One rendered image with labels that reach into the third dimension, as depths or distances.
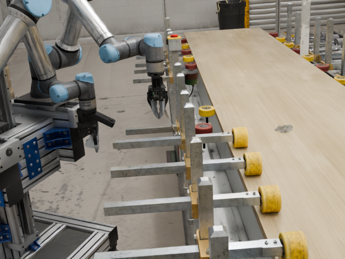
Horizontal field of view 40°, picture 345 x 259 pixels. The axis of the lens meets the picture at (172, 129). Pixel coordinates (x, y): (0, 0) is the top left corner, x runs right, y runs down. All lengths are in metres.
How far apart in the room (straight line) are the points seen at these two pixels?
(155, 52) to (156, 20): 7.90
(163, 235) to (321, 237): 1.75
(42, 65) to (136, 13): 7.77
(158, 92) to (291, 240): 0.97
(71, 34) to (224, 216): 1.09
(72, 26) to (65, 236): 1.16
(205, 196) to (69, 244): 1.60
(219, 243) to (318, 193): 0.72
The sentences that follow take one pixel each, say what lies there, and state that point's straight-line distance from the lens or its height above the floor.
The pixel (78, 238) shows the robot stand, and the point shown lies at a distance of 2.69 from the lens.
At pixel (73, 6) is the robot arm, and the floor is 1.46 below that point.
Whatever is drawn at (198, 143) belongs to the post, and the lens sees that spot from 1.36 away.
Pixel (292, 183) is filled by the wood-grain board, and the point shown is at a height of 0.90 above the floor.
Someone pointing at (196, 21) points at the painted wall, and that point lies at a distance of 9.89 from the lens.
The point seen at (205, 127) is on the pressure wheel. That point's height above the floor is 0.90.
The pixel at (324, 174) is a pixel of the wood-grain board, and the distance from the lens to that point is 1.70.
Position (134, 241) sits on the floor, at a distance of 2.97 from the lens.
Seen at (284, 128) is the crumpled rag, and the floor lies 0.91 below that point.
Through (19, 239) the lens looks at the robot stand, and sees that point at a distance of 2.46.
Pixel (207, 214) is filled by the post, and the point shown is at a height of 1.04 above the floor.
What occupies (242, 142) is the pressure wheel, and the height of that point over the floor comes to 0.93.
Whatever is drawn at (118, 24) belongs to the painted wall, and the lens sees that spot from 9.79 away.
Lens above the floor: 1.65
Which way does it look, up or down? 21 degrees down
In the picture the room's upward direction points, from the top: 4 degrees counter-clockwise
